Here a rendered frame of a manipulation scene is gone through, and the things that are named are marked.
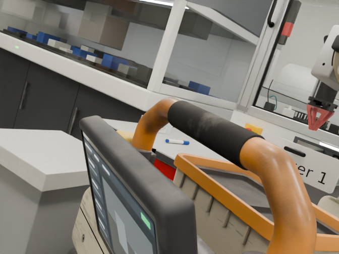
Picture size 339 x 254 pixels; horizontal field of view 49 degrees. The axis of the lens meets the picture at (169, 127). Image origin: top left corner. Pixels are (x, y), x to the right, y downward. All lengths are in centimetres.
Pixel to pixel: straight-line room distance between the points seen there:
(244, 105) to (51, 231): 114
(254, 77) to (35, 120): 154
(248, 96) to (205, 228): 137
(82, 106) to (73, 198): 137
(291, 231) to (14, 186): 74
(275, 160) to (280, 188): 3
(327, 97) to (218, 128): 90
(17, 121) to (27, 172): 204
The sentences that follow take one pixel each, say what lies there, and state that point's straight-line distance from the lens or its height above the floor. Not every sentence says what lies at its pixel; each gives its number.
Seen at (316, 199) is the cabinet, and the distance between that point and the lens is 166.
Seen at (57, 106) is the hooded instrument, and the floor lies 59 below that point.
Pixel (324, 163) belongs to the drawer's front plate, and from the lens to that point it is 130.
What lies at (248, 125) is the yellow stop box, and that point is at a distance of 172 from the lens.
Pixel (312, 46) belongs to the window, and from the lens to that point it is 175.
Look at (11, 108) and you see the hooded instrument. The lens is 296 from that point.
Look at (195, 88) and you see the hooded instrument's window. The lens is 212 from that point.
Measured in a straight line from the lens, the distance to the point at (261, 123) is 175.
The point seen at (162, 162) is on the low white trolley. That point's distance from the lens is 129.
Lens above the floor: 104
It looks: 8 degrees down
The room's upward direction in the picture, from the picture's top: 18 degrees clockwise
